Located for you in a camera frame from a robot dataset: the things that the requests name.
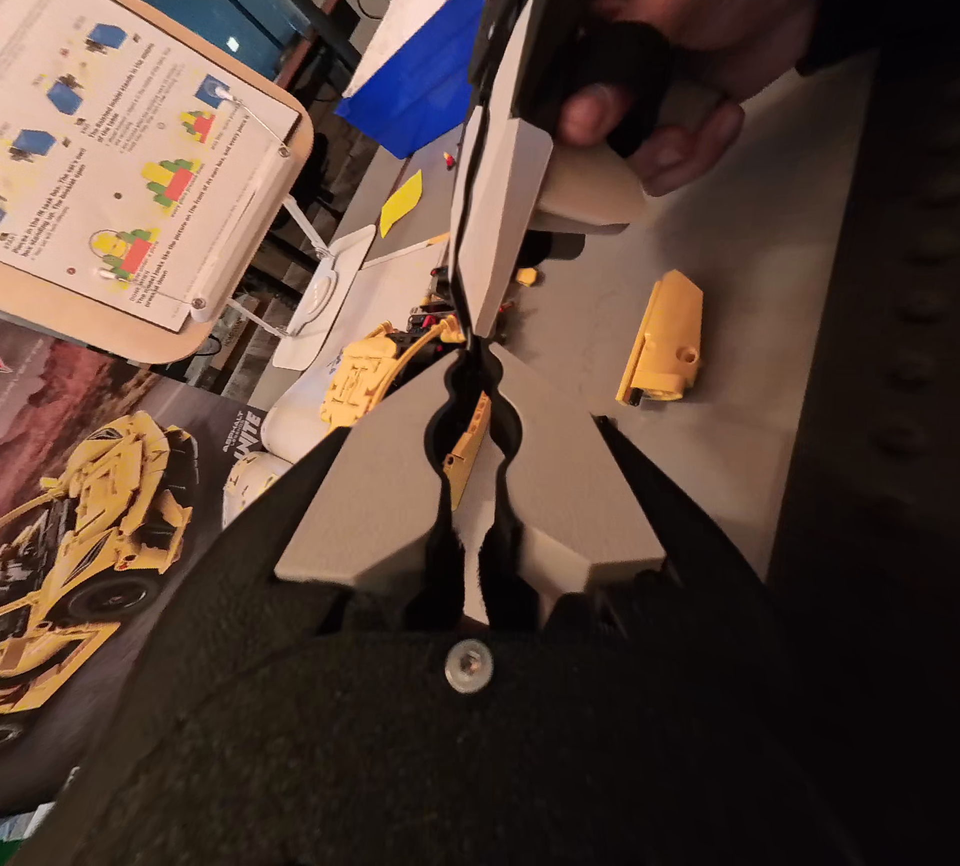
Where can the open instruction booklet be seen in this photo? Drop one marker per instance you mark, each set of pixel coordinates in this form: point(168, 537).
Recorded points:
point(278, 446)

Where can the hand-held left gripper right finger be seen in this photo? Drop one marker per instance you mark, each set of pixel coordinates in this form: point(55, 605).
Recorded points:
point(578, 506)

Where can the black perforated mat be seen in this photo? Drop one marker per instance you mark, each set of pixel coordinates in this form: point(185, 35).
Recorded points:
point(870, 506)

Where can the small yellow brick piece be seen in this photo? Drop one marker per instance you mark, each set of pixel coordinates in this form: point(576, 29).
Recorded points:
point(525, 275)

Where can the yellow brick car model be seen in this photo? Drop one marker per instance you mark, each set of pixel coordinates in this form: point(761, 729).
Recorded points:
point(360, 371)

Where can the toy car box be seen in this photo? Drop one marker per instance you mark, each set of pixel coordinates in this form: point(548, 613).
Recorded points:
point(90, 551)

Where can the blue plastic bin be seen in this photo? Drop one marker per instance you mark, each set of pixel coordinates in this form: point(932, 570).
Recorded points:
point(420, 78)

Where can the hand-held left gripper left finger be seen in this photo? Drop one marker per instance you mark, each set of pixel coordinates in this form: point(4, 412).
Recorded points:
point(360, 506)

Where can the grey desk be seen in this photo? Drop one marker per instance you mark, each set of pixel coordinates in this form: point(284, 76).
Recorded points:
point(750, 296)

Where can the yellow sticky note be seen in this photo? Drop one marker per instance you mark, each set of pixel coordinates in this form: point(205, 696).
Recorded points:
point(401, 203)

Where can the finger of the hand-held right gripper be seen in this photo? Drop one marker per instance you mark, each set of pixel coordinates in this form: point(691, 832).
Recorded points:
point(503, 206)

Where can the yellow curved panel piece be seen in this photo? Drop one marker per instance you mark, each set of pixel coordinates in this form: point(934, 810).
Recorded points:
point(663, 341)

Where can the printed instruction sheet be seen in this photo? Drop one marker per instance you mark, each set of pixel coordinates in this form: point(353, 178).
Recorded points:
point(120, 146)

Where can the wooden document stand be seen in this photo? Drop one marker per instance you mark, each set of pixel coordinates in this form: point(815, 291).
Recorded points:
point(285, 146)

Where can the thin yellow beam piece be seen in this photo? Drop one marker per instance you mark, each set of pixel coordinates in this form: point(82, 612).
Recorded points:
point(468, 449)

